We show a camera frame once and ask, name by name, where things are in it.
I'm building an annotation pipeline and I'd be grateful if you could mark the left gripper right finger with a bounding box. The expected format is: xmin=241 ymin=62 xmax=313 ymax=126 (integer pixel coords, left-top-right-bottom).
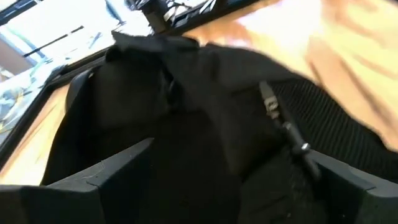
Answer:
xmin=309 ymin=149 xmax=398 ymax=224

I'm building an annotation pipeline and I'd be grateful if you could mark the black backpack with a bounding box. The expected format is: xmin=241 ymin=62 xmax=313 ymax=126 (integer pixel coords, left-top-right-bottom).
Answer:
xmin=40 ymin=30 xmax=398 ymax=224

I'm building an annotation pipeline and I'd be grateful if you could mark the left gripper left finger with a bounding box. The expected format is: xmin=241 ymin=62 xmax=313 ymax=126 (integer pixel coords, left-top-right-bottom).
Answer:
xmin=0 ymin=138 xmax=155 ymax=224

